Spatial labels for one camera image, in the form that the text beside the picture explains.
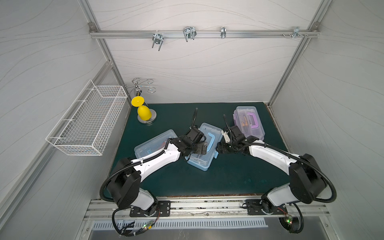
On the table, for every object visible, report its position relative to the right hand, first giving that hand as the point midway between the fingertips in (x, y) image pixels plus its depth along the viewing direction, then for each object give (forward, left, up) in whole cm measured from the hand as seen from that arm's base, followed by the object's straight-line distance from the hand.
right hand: (221, 147), depth 88 cm
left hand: (-3, +14, +5) cm, 15 cm away
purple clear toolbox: (+19, -20, +1) cm, 27 cm away
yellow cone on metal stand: (+17, +49, +8) cm, 53 cm away
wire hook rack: (+26, +53, +25) cm, 64 cm away
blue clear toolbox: (+5, +5, +4) cm, 8 cm away
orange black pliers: (+21, -18, -1) cm, 27 cm away
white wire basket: (-7, +66, +25) cm, 71 cm away
